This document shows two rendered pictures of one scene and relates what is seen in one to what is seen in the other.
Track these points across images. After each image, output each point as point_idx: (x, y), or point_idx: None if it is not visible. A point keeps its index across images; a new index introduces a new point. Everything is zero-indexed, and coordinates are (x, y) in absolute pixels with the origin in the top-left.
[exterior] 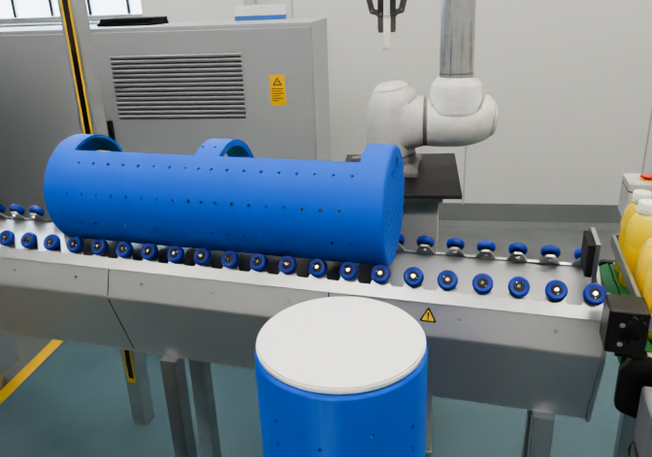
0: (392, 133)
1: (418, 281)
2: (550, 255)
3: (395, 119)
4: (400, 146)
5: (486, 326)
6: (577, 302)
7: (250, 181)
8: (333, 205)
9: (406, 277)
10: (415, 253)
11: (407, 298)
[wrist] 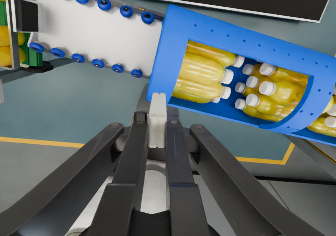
0: (150, 183)
1: (145, 12)
2: (58, 47)
3: (146, 192)
4: (145, 176)
5: None
6: None
7: (280, 45)
8: (208, 16)
9: (152, 15)
10: (143, 72)
11: (152, 13)
